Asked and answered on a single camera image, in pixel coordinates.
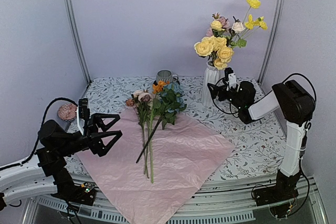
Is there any cream yellow rose stem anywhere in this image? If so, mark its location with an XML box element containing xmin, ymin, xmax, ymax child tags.
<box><xmin>194</xmin><ymin>36</ymin><xmax>234</xmax><ymax>70</ymax></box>

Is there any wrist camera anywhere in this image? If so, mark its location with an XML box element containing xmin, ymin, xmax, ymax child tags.
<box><xmin>224</xmin><ymin>67</ymin><xmax>237</xmax><ymax>91</ymax></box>
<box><xmin>76</xmin><ymin>98</ymin><xmax>90</xmax><ymax>135</ymax></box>

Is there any dusty pink rose stem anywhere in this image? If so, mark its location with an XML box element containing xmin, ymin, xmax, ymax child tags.
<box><xmin>125</xmin><ymin>90</ymin><xmax>154</xmax><ymax>183</ymax></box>

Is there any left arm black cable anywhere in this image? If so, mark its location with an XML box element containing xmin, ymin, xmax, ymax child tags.
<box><xmin>0</xmin><ymin>97</ymin><xmax>79</xmax><ymax>171</ymax></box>

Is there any red patterned bowl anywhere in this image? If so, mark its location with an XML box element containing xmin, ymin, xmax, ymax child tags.
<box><xmin>57</xmin><ymin>103</ymin><xmax>77</xmax><ymax>122</ymax></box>

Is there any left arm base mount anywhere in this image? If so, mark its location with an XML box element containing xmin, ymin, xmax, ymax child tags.
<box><xmin>50</xmin><ymin>181</ymin><xmax>97</xmax><ymax>206</ymax></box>

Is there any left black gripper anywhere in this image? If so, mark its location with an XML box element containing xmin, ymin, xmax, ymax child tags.
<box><xmin>58</xmin><ymin>113</ymin><xmax>123</xmax><ymax>157</ymax></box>

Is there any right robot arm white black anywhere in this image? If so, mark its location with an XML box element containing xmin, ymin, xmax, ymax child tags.
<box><xmin>207</xmin><ymin>80</ymin><xmax>316</xmax><ymax>178</ymax></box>

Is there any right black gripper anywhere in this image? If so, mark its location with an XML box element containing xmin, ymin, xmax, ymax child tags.
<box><xmin>208</xmin><ymin>83</ymin><xmax>245</xmax><ymax>109</ymax></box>

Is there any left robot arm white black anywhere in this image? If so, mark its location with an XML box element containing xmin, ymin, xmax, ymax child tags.
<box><xmin>1</xmin><ymin>113</ymin><xmax>122</xmax><ymax>208</ymax></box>

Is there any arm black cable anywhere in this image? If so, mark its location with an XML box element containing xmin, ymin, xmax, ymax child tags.
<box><xmin>209</xmin><ymin>72</ymin><xmax>317</xmax><ymax>183</ymax></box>
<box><xmin>0</xmin><ymin>97</ymin><xmax>79</xmax><ymax>171</ymax></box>

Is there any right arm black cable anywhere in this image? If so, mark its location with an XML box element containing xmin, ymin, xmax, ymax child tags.
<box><xmin>209</xmin><ymin>72</ymin><xmax>317</xmax><ymax>183</ymax></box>

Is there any floral patterned tablecloth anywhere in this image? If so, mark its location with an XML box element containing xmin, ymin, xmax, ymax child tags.
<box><xmin>54</xmin><ymin>76</ymin><xmax>294</xmax><ymax>183</ymax></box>

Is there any right aluminium frame post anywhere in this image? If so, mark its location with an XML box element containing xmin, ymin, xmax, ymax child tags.
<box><xmin>257</xmin><ymin>0</ymin><xmax>285</xmax><ymax>85</ymax></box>

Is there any front aluminium rail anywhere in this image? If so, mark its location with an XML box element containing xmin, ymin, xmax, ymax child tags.
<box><xmin>21</xmin><ymin>175</ymin><xmax>329</xmax><ymax>223</ymax></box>

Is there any pink rose flower stem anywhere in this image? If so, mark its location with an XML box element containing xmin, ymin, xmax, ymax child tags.
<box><xmin>206</xmin><ymin>12</ymin><xmax>230</xmax><ymax>37</ymax></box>

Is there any purple pink wrapping paper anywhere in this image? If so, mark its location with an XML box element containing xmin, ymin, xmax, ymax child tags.
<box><xmin>78</xmin><ymin>109</ymin><xmax>234</xmax><ymax>223</ymax></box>

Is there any left aluminium frame post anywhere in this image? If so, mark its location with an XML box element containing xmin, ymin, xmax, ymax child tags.
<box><xmin>64</xmin><ymin>0</ymin><xmax>91</xmax><ymax>85</ymax></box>

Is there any striped grey cup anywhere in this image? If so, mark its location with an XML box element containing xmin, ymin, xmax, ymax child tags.
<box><xmin>156</xmin><ymin>70</ymin><xmax>178</xmax><ymax>83</ymax></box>

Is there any orange flower stem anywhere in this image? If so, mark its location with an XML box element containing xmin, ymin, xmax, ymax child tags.
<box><xmin>148</xmin><ymin>80</ymin><xmax>171</xmax><ymax>184</ymax></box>

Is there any white ribbed vase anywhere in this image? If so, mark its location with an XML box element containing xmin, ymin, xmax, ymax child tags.
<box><xmin>201</xmin><ymin>61</ymin><xmax>223</xmax><ymax>106</ymax></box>

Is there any aluminium frame post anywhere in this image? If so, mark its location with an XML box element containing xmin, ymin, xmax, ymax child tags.
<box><xmin>64</xmin><ymin>0</ymin><xmax>91</xmax><ymax>85</ymax></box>
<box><xmin>257</xmin><ymin>0</ymin><xmax>285</xmax><ymax>85</ymax></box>

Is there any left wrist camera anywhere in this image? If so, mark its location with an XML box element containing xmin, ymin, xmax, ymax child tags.
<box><xmin>76</xmin><ymin>98</ymin><xmax>90</xmax><ymax>135</ymax></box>

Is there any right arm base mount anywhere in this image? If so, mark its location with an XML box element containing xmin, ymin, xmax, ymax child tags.
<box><xmin>251</xmin><ymin>184</ymin><xmax>299</xmax><ymax>219</ymax></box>

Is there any blue hydrangea flower stem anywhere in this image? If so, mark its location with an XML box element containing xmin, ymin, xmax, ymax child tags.
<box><xmin>136</xmin><ymin>81</ymin><xmax>187</xmax><ymax>163</ymax></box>

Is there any yellow poppy flower stem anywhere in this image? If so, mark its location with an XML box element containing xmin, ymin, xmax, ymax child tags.
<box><xmin>231</xmin><ymin>0</ymin><xmax>268</xmax><ymax>48</ymax></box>

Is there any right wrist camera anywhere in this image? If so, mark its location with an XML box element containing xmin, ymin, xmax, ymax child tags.
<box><xmin>224</xmin><ymin>67</ymin><xmax>237</xmax><ymax>91</ymax></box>

